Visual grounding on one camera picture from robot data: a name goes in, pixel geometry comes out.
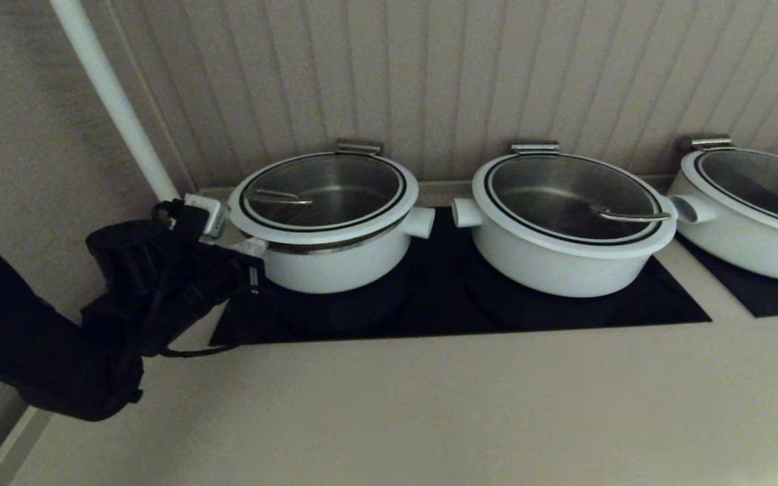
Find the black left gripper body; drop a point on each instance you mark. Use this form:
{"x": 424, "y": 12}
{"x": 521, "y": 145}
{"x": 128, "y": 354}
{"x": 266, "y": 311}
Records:
{"x": 206, "y": 290}

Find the white round pole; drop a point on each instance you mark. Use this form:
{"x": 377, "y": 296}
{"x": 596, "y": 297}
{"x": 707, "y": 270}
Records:
{"x": 119, "y": 101}

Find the wide black glass cooktop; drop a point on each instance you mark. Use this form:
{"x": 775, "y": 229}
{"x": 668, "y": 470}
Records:
{"x": 443, "y": 317}

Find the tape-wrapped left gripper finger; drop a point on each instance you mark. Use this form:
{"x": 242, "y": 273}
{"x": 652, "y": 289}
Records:
{"x": 248, "y": 243}
{"x": 254, "y": 252}

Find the glass lid with white rim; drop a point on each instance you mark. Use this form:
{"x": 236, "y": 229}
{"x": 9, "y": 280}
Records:
{"x": 659, "y": 233}
{"x": 767, "y": 182}
{"x": 335, "y": 233}

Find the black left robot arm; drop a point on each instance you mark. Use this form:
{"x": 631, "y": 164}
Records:
{"x": 31, "y": 351}

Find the stainless steel inner pan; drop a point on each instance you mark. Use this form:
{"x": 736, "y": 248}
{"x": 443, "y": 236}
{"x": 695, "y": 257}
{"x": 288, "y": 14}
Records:
{"x": 348, "y": 179}

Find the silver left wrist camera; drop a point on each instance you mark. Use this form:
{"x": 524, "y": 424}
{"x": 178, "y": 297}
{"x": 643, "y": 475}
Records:
{"x": 208, "y": 214}

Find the chrome lid hinge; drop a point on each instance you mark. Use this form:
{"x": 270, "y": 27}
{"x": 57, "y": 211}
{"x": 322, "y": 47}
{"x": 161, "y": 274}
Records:
{"x": 710, "y": 143}
{"x": 535, "y": 148}
{"x": 359, "y": 146}

